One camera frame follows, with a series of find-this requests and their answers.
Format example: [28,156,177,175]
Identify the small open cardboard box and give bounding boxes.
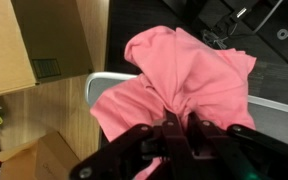
[0,130,82,180]

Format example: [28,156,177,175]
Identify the grey mesh-back office chair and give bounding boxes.
[84,71,288,153]

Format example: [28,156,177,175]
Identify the pink cloth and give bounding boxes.
[89,25,258,180]

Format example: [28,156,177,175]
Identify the large cardboard box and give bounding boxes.
[0,0,95,100]

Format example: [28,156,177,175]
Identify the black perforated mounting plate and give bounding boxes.
[163,0,288,75]

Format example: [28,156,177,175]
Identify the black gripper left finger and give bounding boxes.
[69,107,198,180]

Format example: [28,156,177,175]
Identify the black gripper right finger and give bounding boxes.
[187,112,288,180]

